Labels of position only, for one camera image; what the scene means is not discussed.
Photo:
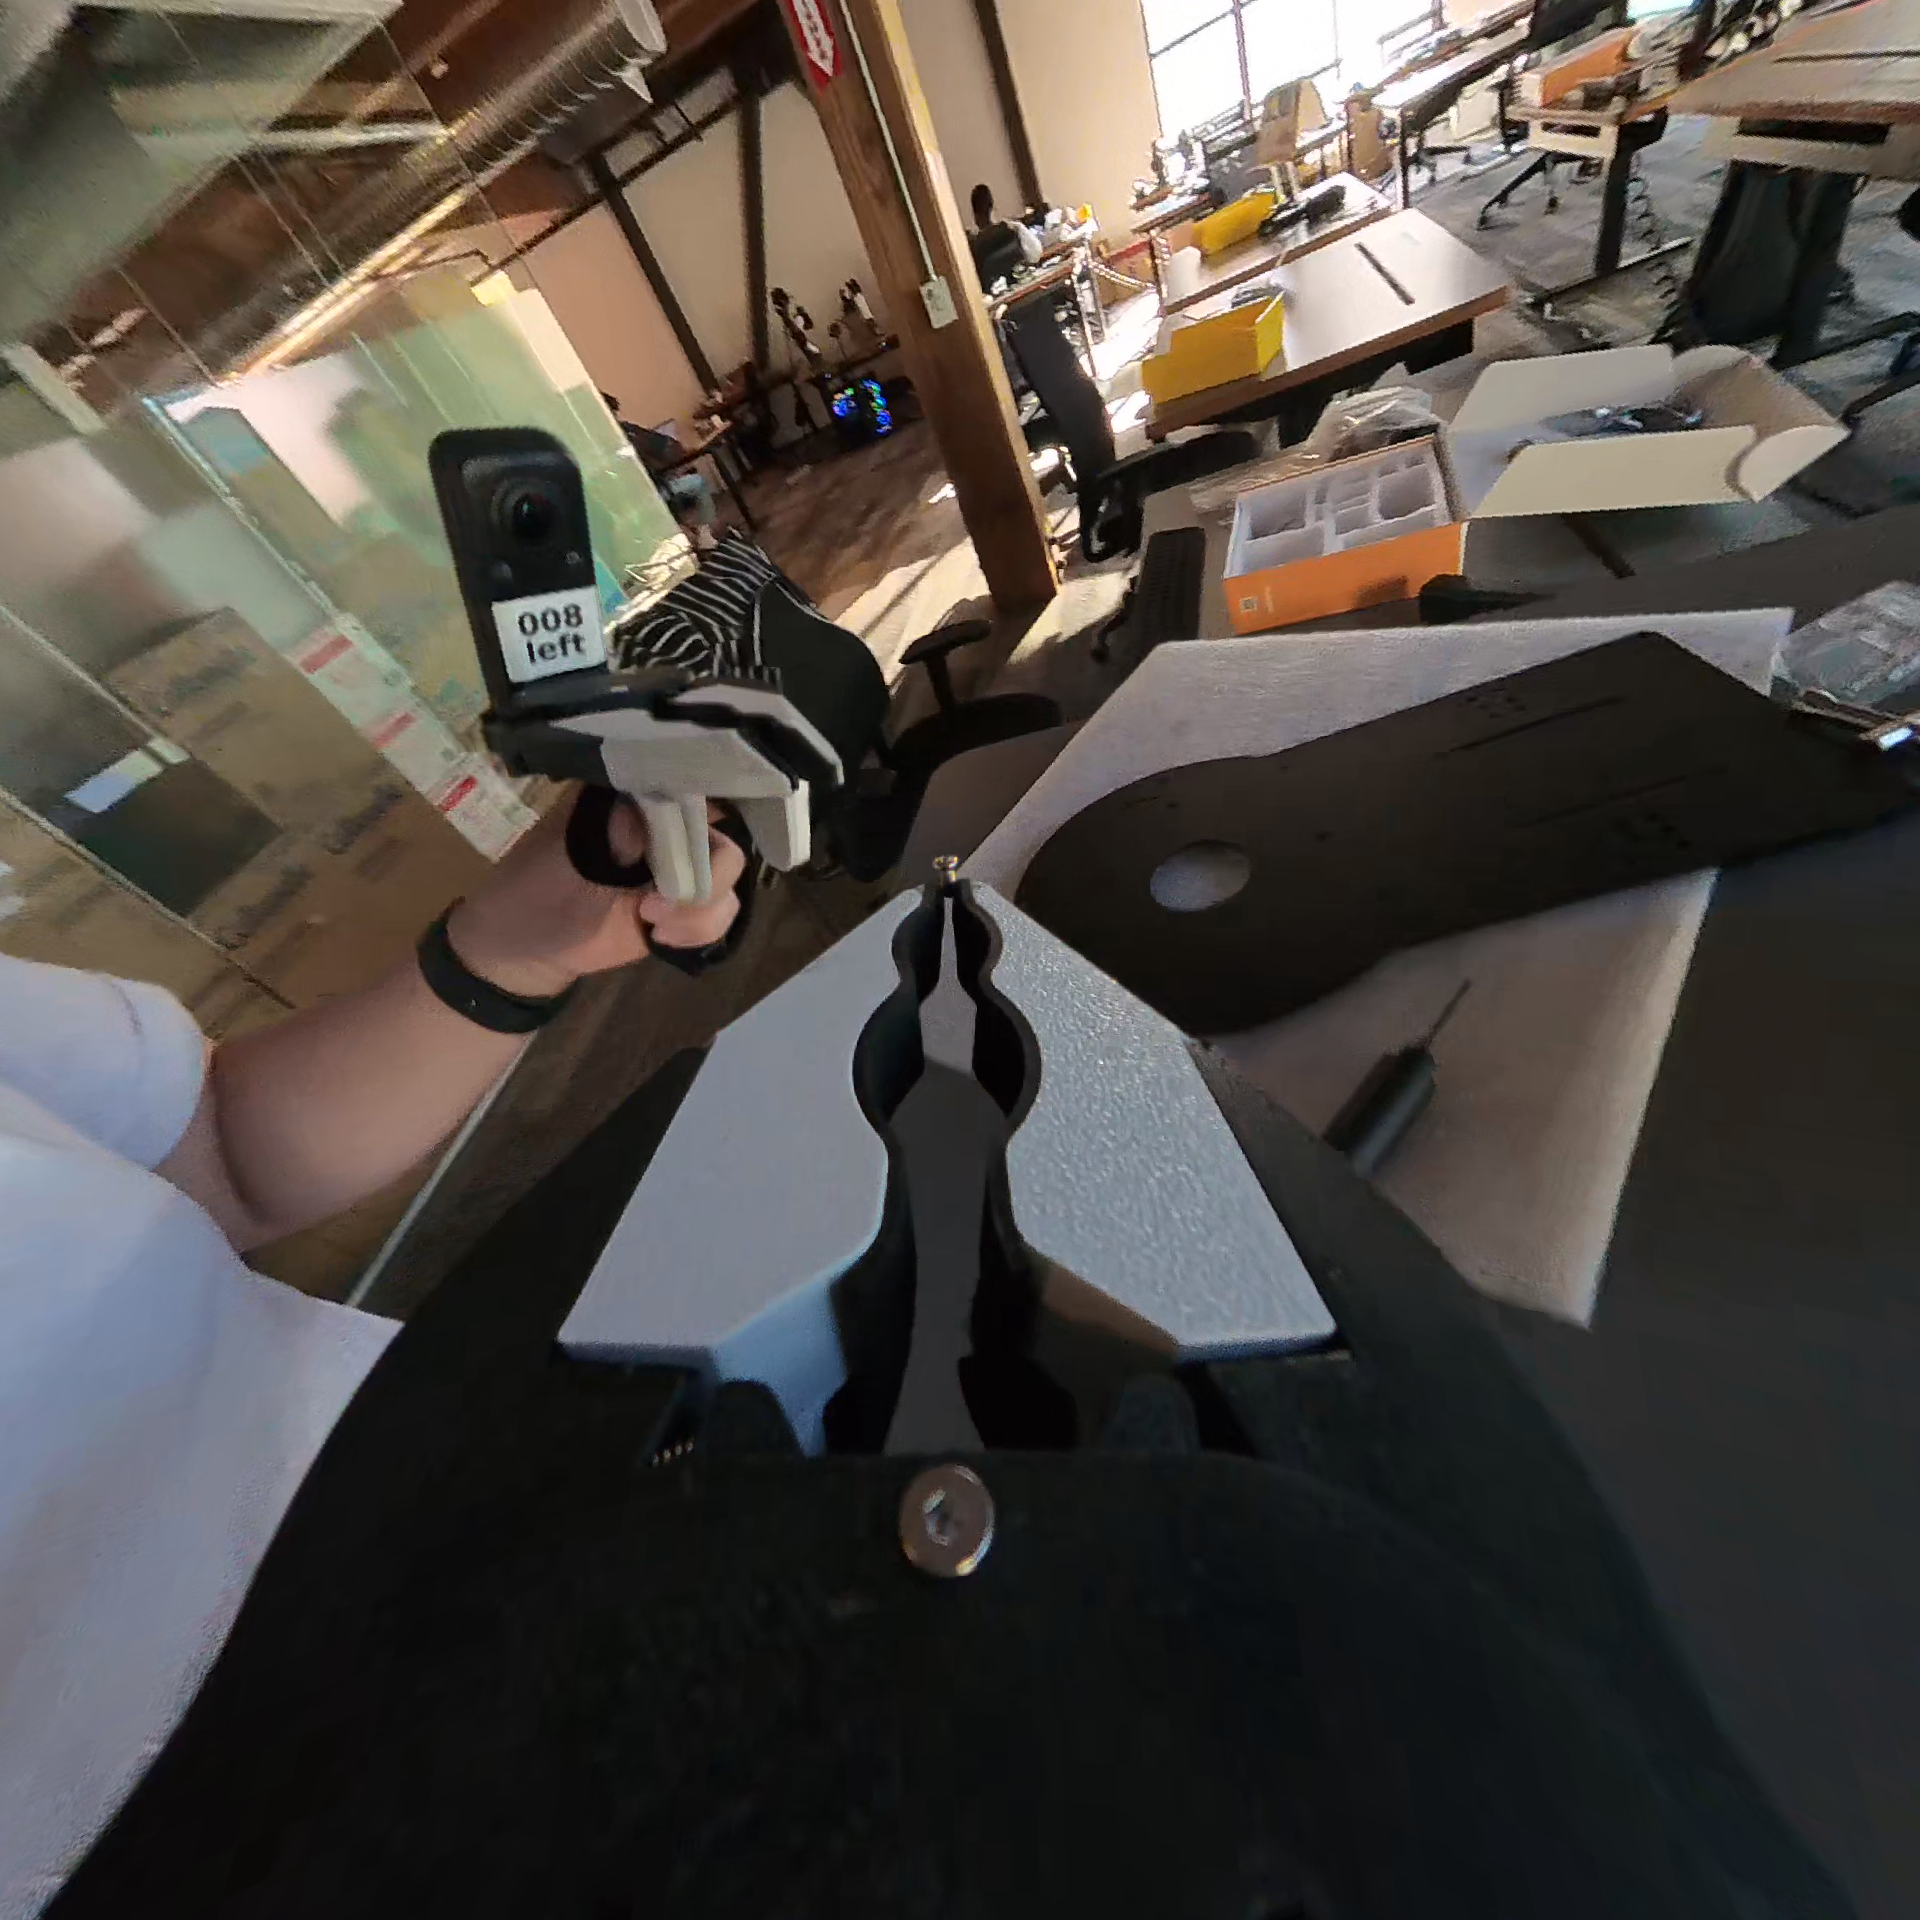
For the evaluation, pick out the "black metal base plate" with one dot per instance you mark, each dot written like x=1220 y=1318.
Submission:
x=1425 y=841

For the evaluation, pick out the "zebra striped cushion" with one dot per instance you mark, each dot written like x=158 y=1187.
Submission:
x=690 y=608

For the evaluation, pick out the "yellow storage bin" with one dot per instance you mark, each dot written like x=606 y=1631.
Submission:
x=1215 y=344
x=1240 y=222

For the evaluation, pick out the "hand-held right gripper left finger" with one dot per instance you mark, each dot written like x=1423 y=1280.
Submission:
x=720 y=1200

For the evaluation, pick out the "white open box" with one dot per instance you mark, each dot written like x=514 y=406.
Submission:
x=1635 y=452

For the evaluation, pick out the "black office chair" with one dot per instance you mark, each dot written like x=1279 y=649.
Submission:
x=871 y=720
x=1079 y=434

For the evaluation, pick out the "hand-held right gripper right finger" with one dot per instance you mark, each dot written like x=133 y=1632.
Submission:
x=1169 y=1200

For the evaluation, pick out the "orange box with foam insert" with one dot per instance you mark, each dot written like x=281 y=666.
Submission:
x=1343 y=570

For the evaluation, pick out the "black keyboard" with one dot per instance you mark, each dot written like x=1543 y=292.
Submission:
x=1169 y=588

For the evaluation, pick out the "grey desk with wood edge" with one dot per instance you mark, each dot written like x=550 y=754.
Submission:
x=1799 y=90
x=1320 y=300

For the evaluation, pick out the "black wristband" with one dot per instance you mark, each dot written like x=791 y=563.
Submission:
x=480 y=985

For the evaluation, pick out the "group of clear screw bags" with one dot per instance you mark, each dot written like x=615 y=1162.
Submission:
x=1845 y=659

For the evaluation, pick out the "person's white shirt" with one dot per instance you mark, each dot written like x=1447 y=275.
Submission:
x=119 y=1424

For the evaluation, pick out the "white foam sheet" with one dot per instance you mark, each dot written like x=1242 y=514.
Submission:
x=1501 y=1139

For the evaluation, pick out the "black screwdriver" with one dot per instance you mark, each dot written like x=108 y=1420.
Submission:
x=1389 y=1102

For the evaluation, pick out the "person's left forearm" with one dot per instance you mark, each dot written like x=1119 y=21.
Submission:
x=330 y=1095

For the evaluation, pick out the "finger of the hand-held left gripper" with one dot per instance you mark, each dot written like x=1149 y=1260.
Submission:
x=750 y=818
x=706 y=728

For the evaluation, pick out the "wooden support post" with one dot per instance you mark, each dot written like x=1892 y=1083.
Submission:
x=939 y=300

